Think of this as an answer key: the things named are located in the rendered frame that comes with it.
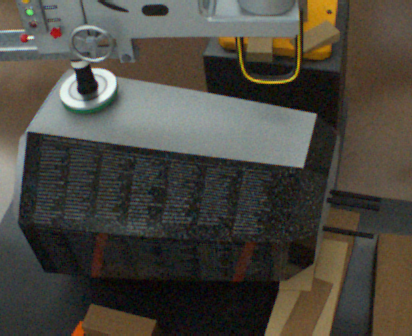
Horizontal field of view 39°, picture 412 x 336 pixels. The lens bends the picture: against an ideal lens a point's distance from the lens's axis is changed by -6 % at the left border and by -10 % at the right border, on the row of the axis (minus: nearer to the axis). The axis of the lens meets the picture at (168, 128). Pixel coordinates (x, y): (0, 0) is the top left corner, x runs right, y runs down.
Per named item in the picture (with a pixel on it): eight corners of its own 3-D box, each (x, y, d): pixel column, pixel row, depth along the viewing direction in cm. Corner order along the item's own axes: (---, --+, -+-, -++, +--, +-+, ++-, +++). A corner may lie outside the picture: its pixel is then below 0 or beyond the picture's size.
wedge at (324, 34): (327, 29, 256) (327, 19, 253) (339, 41, 249) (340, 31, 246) (289, 42, 253) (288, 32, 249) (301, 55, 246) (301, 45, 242)
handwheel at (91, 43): (124, 44, 200) (116, 7, 190) (117, 64, 194) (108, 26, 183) (80, 46, 203) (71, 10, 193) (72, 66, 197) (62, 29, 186)
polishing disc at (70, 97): (50, 103, 225) (49, 100, 224) (79, 66, 238) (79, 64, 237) (98, 115, 216) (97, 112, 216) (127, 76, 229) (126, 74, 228)
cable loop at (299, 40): (303, 81, 211) (302, 6, 189) (303, 87, 209) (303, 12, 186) (238, 80, 215) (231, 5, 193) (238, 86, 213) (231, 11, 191)
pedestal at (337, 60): (237, 87, 353) (227, -21, 301) (349, 102, 333) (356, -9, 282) (208, 175, 310) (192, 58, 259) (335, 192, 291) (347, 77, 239)
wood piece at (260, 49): (250, 32, 260) (249, 23, 257) (273, 32, 258) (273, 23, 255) (247, 61, 247) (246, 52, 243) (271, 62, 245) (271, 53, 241)
